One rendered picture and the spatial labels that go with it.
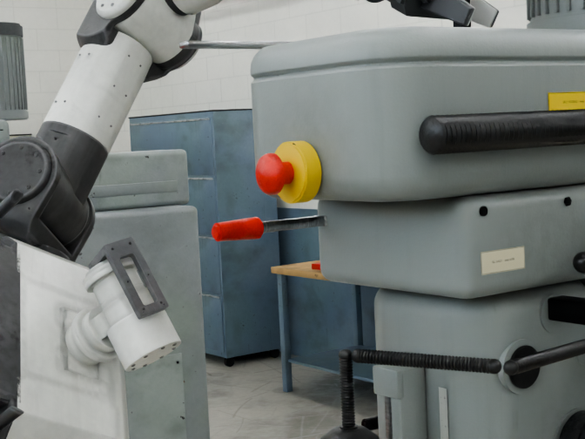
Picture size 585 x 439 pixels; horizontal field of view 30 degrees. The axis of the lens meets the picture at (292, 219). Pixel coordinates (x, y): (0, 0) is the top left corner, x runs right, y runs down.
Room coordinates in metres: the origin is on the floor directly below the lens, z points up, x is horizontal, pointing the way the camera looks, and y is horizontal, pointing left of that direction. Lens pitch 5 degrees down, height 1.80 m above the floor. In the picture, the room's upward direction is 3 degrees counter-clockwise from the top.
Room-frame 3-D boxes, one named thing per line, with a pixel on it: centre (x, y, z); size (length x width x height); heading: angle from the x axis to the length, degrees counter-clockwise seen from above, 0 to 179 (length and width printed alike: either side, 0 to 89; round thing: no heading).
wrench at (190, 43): (1.20, 0.00, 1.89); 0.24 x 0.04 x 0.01; 126
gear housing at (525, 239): (1.22, -0.23, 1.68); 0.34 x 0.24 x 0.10; 125
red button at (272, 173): (1.05, 0.01, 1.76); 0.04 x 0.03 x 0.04; 35
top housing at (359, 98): (1.20, -0.21, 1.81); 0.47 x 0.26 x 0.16; 125
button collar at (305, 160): (1.06, -0.01, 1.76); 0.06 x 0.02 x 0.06; 35
